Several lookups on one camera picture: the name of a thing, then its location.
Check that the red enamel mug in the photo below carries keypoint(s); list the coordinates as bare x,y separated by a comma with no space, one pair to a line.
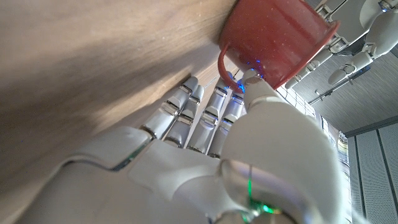
273,34

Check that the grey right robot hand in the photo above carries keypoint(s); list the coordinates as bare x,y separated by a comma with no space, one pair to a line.
174,186

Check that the dark metal wall rail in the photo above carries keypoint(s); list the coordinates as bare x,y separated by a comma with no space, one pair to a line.
323,95

